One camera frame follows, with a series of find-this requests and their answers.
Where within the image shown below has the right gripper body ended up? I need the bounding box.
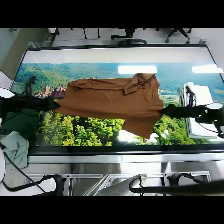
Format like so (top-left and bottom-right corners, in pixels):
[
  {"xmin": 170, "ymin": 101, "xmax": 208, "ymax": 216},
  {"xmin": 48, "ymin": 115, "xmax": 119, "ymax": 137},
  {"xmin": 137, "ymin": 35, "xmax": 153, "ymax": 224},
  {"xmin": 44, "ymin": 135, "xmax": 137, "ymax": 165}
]
[{"xmin": 161, "ymin": 103, "xmax": 183, "ymax": 120}]

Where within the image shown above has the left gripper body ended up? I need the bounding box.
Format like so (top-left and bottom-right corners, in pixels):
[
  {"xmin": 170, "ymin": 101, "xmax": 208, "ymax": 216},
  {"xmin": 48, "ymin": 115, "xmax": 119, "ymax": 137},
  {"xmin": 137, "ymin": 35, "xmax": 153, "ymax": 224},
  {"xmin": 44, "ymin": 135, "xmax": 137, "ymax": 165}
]
[{"xmin": 39, "ymin": 99, "xmax": 62, "ymax": 112}]

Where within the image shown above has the brown shirt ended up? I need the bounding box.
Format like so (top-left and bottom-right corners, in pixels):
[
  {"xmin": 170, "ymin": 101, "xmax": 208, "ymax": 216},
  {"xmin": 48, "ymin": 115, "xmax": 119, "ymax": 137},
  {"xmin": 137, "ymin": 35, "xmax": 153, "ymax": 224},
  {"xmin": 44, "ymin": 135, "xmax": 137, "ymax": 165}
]
[{"xmin": 54, "ymin": 72, "xmax": 165, "ymax": 140}]

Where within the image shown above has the dark green garment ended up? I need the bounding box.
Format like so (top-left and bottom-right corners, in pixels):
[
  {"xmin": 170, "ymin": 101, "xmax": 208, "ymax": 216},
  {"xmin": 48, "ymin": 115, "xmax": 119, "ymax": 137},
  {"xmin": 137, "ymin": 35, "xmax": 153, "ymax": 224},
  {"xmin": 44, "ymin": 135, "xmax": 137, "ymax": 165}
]
[{"xmin": 1, "ymin": 108, "xmax": 43, "ymax": 141}]

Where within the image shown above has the pale green garment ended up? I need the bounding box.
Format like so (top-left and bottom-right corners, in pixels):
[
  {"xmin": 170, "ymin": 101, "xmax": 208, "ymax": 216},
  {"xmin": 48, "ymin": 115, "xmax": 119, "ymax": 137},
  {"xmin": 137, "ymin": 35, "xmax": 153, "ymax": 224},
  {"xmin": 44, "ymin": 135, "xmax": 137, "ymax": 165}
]
[{"xmin": 0, "ymin": 130, "xmax": 31, "ymax": 170}]

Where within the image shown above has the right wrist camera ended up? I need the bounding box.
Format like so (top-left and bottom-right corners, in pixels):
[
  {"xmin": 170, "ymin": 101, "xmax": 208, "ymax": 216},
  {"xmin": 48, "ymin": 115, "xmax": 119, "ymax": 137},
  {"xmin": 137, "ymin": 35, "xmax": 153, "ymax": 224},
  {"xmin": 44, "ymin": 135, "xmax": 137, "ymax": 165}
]
[{"xmin": 184, "ymin": 84, "xmax": 198, "ymax": 108}]

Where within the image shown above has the black cable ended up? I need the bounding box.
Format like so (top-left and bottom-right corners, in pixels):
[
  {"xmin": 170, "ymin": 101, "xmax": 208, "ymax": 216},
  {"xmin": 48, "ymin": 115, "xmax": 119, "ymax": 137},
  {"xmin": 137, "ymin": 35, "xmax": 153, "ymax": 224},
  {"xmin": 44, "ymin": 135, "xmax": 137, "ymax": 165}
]
[{"xmin": 0, "ymin": 142, "xmax": 46, "ymax": 194}]

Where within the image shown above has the silver frame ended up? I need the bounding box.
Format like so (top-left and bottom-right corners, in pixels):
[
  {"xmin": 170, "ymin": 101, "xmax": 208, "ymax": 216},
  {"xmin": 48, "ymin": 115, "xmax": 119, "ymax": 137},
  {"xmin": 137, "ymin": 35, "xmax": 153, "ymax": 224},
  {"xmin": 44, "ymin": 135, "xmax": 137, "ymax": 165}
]
[{"xmin": 25, "ymin": 152, "xmax": 224, "ymax": 197}]

